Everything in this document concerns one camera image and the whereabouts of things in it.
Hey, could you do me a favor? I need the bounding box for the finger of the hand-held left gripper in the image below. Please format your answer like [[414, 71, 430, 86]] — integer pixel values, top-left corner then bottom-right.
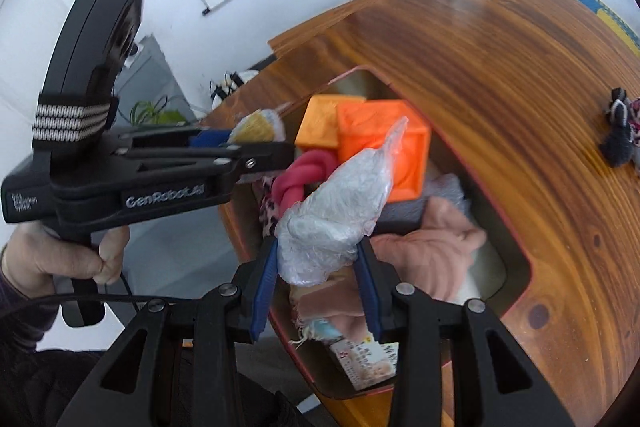
[[114, 141, 297, 186], [117, 124, 238, 148]]

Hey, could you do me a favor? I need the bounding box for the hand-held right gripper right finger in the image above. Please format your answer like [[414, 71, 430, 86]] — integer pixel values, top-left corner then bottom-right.
[[352, 237, 576, 427]]

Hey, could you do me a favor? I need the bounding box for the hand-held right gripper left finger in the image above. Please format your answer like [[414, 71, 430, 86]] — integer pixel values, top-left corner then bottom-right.
[[57, 234, 281, 427]]

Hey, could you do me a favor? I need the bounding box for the grey sock with mustard toe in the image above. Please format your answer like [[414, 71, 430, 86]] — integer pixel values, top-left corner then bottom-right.
[[227, 108, 287, 144]]

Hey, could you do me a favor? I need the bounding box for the pink foam knot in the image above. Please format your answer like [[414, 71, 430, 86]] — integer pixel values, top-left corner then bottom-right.
[[271, 152, 341, 220]]

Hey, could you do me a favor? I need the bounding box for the pink leopard print sock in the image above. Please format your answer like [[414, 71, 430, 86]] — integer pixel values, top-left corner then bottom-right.
[[257, 174, 286, 238]]

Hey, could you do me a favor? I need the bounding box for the dusty pink sock roll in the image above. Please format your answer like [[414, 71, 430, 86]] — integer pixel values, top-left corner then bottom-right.
[[290, 197, 488, 333]]

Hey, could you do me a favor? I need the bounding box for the white plastic bag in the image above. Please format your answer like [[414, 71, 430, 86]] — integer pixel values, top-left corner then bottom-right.
[[274, 117, 410, 286]]

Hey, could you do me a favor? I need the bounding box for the orange rubber cube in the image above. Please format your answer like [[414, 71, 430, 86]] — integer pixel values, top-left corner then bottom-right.
[[337, 99, 432, 204]]

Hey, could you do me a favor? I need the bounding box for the black fuzzy sock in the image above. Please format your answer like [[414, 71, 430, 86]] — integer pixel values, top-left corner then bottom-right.
[[380, 173, 473, 235]]

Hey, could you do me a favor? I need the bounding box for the person's left forearm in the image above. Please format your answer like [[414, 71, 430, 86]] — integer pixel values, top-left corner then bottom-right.
[[0, 247, 63, 353]]

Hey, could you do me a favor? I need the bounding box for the person's left hand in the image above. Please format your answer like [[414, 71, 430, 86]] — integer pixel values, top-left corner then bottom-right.
[[2, 222, 132, 286]]

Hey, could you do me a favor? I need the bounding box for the black and white object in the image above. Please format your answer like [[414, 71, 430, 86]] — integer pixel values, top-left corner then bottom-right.
[[210, 69, 258, 101]]

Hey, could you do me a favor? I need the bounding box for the green plant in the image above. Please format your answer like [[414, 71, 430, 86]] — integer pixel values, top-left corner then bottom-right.
[[130, 99, 188, 126]]

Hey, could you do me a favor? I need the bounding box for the printed paper leaflet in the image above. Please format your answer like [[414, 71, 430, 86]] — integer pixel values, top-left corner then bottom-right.
[[327, 334, 401, 392]]

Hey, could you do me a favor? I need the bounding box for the grey cabinet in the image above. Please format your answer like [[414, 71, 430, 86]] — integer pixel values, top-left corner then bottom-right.
[[112, 34, 202, 128]]

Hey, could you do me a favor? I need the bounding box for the person's dark clothing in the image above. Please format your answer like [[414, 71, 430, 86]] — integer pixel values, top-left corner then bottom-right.
[[10, 347, 326, 427]]

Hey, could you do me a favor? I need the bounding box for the colourful foam floor mat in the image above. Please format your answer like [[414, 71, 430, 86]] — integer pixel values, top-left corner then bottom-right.
[[572, 0, 640, 52]]

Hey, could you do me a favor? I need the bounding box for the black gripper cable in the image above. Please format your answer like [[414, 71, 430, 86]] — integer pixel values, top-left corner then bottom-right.
[[50, 272, 166, 308]]

